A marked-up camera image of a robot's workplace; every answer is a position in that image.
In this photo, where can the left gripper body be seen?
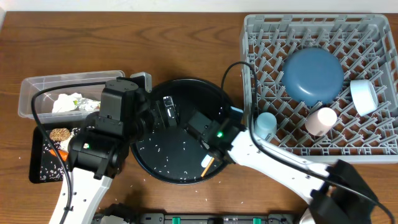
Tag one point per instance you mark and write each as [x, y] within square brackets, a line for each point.
[159, 118]

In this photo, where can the wooden chopstick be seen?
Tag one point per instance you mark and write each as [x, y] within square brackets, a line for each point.
[207, 168]

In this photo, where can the light blue cup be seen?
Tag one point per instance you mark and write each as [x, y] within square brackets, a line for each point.
[265, 126]

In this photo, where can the foil wrapper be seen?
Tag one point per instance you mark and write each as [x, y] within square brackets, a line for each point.
[86, 104]

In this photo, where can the white tissue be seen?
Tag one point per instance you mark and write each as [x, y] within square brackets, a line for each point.
[66, 103]

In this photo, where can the brown walnut shell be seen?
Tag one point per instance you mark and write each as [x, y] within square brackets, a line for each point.
[59, 134]

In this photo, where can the orange carrot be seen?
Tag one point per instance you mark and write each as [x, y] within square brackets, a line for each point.
[62, 153]

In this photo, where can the pink cup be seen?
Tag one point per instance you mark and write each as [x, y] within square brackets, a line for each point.
[321, 121]

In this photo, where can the dark blue plate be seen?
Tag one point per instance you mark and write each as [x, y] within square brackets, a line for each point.
[312, 75]

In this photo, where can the light blue bowl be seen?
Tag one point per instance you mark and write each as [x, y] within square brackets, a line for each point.
[364, 96]

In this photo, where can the white plastic knife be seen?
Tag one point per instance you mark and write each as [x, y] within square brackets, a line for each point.
[206, 160]

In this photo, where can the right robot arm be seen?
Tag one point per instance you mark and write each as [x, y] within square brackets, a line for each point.
[334, 194]

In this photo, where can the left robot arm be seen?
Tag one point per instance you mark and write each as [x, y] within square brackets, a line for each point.
[96, 155]

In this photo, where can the grey dishwasher rack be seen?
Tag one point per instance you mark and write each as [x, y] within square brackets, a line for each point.
[365, 48]

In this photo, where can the round black tray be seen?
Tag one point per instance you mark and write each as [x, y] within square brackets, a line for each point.
[172, 155]

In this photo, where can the clear plastic bin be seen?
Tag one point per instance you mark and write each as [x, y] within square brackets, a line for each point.
[44, 103]

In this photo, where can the black rectangular tray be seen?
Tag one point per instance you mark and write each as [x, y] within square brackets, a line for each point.
[36, 151]

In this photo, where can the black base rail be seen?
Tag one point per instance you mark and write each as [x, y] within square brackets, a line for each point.
[160, 218]

